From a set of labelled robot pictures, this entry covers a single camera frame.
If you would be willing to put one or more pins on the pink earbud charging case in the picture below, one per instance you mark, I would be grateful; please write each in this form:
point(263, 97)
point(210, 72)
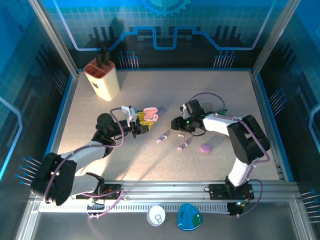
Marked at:
point(150, 111)

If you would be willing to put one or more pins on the beige knife block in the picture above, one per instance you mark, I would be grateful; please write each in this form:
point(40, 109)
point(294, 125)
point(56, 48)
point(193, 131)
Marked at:
point(105, 82)

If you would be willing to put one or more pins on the aluminium frame post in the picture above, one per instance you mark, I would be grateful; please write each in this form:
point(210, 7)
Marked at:
point(273, 37)
point(56, 40)

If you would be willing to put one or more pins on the white pull-tab can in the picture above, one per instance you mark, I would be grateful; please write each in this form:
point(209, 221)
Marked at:
point(156, 215)

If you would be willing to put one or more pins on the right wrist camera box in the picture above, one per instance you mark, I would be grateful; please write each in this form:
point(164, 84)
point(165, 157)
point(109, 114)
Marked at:
point(195, 106)

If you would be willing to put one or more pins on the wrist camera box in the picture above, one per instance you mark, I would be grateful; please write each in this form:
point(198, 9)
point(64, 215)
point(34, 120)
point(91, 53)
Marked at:
point(128, 112)
point(195, 106)

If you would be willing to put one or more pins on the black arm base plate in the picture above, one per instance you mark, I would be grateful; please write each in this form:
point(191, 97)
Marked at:
point(115, 189)
point(217, 192)

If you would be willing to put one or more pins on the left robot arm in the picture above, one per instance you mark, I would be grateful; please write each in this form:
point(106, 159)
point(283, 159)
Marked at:
point(55, 180)

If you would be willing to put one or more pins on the blue dome device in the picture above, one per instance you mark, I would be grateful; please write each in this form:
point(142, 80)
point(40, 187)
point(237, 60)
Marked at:
point(190, 217)

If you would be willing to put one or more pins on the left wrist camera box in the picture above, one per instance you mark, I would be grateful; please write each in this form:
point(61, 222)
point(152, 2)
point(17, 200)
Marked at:
point(128, 112)

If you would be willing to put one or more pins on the lavender earbud charging case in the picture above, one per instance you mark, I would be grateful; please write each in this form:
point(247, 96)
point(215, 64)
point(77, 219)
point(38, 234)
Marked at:
point(162, 111)

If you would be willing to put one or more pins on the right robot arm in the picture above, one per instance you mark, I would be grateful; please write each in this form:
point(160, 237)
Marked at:
point(250, 140)

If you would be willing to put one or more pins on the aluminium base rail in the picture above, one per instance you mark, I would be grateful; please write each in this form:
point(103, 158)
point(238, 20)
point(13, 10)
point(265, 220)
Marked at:
point(162, 190)

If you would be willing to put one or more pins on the aluminium side rail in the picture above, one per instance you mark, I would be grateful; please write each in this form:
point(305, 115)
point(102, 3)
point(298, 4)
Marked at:
point(255, 83)
point(74, 83)

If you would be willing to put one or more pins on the green snack packet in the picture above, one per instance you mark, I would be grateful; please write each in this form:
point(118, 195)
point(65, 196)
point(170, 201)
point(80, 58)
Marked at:
point(223, 112)

